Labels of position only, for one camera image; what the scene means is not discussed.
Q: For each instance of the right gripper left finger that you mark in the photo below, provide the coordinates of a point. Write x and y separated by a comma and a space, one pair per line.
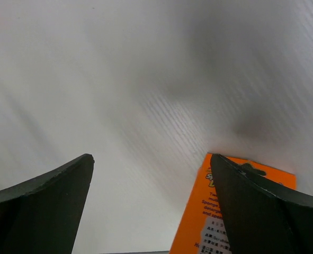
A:
42, 214

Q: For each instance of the orange box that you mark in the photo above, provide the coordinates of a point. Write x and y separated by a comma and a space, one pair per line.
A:
202, 229

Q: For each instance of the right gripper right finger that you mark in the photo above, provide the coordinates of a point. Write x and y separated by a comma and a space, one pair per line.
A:
261, 216

